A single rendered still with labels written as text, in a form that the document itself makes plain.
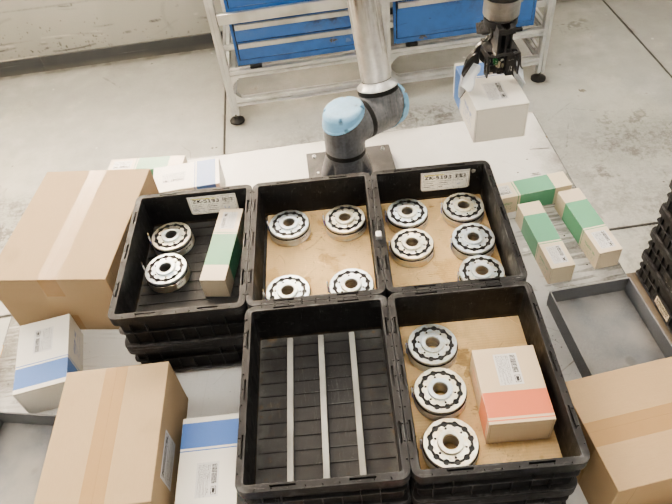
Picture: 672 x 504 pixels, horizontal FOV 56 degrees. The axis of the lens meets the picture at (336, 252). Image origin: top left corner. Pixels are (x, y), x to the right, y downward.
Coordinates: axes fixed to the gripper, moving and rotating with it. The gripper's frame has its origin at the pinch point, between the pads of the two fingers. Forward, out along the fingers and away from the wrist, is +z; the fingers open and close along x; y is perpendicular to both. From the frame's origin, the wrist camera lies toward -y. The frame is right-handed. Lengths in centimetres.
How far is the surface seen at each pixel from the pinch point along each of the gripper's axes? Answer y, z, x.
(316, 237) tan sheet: 12, 28, -45
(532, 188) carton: -1.8, 34.7, 15.9
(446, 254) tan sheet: 24.1, 27.6, -14.6
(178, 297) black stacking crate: 25, 28, -80
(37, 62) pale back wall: -251, 106, -207
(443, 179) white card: 4.1, 21.5, -11.0
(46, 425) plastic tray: 47, 40, -112
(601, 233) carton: 18.3, 34.6, 27.2
